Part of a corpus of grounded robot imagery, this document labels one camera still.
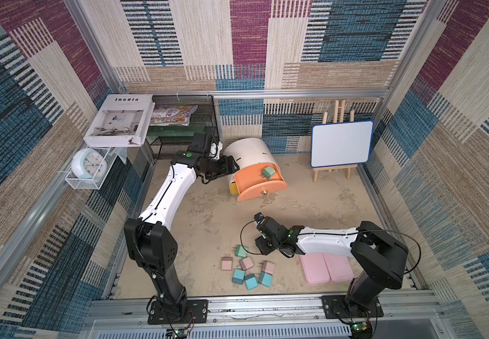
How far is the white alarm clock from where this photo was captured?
631 mm

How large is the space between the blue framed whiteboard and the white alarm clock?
85 centimetres

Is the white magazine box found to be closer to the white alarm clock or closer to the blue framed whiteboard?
the white alarm clock

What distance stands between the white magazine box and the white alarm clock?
0.05 metres

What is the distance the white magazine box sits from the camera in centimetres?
71

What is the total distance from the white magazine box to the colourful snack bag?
0.07ft

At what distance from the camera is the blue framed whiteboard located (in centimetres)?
101
